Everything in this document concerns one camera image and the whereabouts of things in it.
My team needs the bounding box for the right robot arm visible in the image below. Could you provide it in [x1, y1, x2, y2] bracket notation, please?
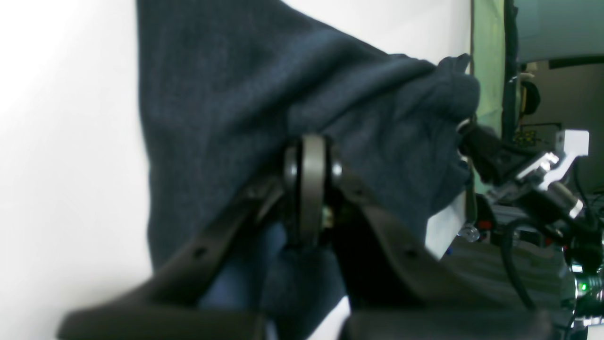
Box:
[458, 120, 603, 340]

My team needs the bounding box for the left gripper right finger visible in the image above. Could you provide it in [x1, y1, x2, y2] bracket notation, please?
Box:
[326, 144, 557, 340]

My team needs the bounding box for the dark long-sleeve T-shirt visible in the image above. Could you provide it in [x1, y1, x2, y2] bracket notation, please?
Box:
[136, 0, 481, 340]

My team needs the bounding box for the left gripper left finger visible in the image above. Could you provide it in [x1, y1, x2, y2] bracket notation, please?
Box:
[58, 142, 302, 340]

